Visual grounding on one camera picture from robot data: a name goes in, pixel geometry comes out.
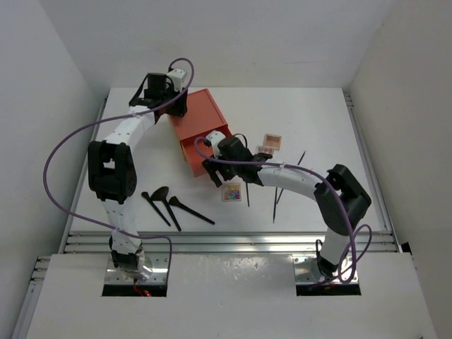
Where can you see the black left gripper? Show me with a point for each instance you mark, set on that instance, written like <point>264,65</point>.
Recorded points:
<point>179,108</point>

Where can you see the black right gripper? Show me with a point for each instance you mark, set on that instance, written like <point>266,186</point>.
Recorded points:
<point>212,167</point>

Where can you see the orange drawer box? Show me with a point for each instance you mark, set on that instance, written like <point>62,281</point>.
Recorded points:
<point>202,116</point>

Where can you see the thin black pencil brush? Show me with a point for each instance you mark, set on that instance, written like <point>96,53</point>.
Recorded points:
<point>274,205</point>

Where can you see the black fan brush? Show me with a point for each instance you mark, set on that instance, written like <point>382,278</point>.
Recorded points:
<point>161,195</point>

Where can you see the small black powder brush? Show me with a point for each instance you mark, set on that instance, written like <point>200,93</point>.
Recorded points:
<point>146,196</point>

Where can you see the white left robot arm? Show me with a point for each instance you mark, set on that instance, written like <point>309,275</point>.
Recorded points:
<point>111,170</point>

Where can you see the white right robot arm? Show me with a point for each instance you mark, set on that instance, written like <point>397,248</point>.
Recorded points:
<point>341,199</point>

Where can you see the thin dark makeup brush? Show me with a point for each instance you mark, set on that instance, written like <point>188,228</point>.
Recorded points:
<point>282,190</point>

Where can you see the pink eyeshadow palette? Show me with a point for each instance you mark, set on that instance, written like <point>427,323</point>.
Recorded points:
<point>264,149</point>

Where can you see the thin black liner brush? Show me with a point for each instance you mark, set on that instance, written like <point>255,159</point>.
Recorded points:
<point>247,195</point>

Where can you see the brown eyeshadow palette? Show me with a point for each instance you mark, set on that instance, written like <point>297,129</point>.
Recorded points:
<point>272,141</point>

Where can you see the colourful eyeshadow palette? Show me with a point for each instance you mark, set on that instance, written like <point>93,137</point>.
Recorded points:
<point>231,192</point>

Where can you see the angled black powder brush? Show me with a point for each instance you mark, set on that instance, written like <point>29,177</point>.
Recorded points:
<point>174,201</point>

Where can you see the white front cover panel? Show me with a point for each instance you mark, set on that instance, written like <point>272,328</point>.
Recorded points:
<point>231,297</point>

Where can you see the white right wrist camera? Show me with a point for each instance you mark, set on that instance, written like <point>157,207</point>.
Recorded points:
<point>213,138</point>

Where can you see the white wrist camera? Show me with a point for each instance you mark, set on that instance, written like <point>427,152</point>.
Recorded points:
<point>177,78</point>
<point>213,138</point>

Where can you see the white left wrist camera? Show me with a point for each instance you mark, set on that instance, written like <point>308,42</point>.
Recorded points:
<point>177,78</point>

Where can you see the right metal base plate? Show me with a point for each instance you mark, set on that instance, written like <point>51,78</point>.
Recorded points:
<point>306,274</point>

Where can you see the metal base plate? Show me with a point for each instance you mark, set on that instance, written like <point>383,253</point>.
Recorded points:
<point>306,274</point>
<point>153,272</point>

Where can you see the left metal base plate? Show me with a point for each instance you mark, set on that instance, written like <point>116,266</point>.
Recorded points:
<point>153,272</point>

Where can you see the aluminium frame rail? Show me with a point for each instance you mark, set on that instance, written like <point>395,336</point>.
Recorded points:
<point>202,242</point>

